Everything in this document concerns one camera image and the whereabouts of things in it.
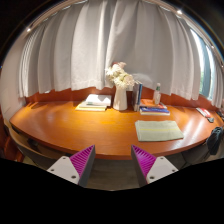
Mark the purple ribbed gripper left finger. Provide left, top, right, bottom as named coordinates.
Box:
left=48, top=145, right=95, bottom=187

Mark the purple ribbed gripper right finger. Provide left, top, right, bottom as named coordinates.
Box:
left=131, top=145, right=178, bottom=187

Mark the blue flat book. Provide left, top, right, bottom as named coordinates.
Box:
left=140, top=107, right=170, bottom=116

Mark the yellow flat book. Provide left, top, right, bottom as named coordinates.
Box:
left=76, top=102, right=107, bottom=111

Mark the orange flat book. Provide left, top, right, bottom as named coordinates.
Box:
left=140, top=99, right=167, bottom=109

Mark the white open book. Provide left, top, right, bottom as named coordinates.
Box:
left=86, top=94, right=111, bottom=106

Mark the white vase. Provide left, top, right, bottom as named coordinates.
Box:
left=113, top=87, right=127, bottom=111

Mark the black bag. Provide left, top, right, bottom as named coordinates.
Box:
left=206, top=127, right=223, bottom=155

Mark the clear plastic bottle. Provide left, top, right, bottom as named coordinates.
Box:
left=153, top=83, right=161, bottom=105

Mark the red white booklet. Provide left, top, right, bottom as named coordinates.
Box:
left=197, top=108, right=211, bottom=118

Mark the upright blue grey book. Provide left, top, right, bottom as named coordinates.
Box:
left=132, top=81, right=142, bottom=111

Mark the white flower bouquet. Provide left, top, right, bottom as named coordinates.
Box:
left=106, top=62, right=135, bottom=89

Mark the white curtain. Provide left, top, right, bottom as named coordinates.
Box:
left=18, top=0, right=224, bottom=108

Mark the window with frame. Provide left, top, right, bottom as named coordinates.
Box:
left=191, top=31, right=215, bottom=100

